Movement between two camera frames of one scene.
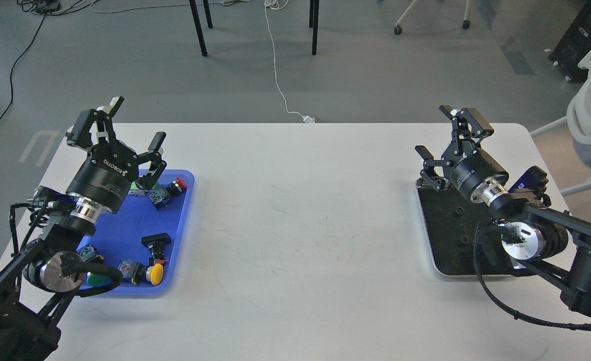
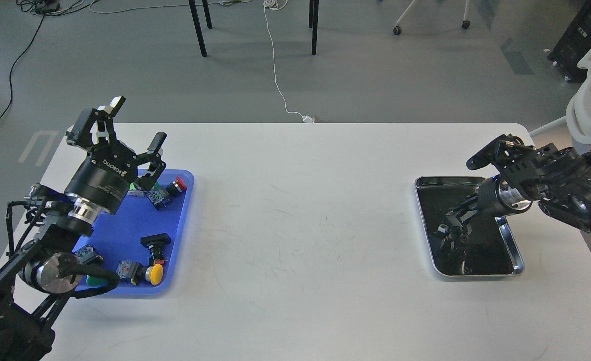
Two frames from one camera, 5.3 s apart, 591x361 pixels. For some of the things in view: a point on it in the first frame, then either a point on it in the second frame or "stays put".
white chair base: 466,24 stays put
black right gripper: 476,175 → 494,198
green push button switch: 87,252 stays put
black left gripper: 103,182 stays put
